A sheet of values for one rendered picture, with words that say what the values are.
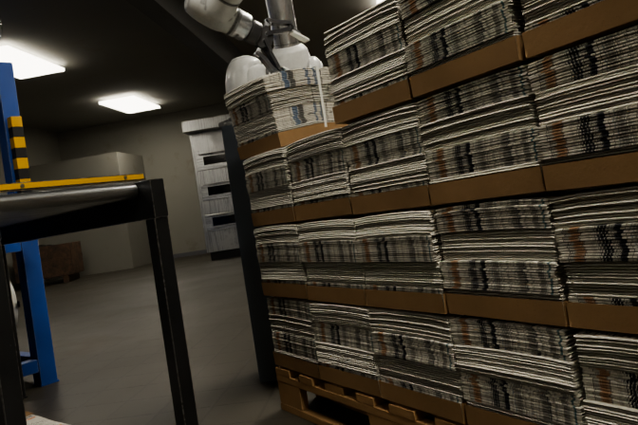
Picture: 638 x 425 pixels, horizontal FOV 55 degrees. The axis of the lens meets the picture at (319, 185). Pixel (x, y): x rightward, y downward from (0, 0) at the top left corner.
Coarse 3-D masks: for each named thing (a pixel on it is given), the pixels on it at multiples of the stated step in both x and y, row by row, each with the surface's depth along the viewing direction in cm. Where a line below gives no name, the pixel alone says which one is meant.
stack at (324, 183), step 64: (384, 128) 139; (448, 128) 122; (512, 128) 109; (256, 192) 197; (320, 192) 164; (320, 256) 168; (384, 256) 143; (448, 256) 126; (512, 256) 112; (320, 320) 172; (384, 320) 146; (448, 320) 128; (320, 384) 180; (448, 384) 130; (512, 384) 115; (576, 384) 103
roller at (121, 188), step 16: (32, 192) 168; (48, 192) 170; (64, 192) 173; (80, 192) 176; (96, 192) 180; (112, 192) 184; (128, 192) 188; (0, 208) 159; (16, 208) 163; (32, 208) 166; (48, 208) 171
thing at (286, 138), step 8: (296, 128) 186; (304, 128) 188; (312, 128) 190; (272, 136) 185; (280, 136) 183; (288, 136) 184; (296, 136) 186; (304, 136) 188; (248, 144) 199; (256, 144) 194; (264, 144) 191; (272, 144) 186; (280, 144) 183; (288, 144) 184; (240, 152) 205; (248, 152) 201; (256, 152) 196; (264, 152) 192
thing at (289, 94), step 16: (256, 80) 185; (272, 80) 183; (288, 80) 186; (304, 80) 191; (224, 96) 205; (240, 96) 195; (256, 96) 187; (272, 96) 183; (288, 96) 186; (304, 96) 189; (240, 112) 200; (256, 112) 191; (272, 112) 183; (288, 112) 186; (304, 112) 189; (240, 128) 202; (256, 128) 194; (272, 128) 186; (288, 128) 185; (240, 144) 204
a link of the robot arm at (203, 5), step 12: (192, 0) 184; (204, 0) 184; (216, 0) 183; (192, 12) 186; (204, 12) 185; (216, 12) 185; (228, 12) 186; (204, 24) 189; (216, 24) 188; (228, 24) 189
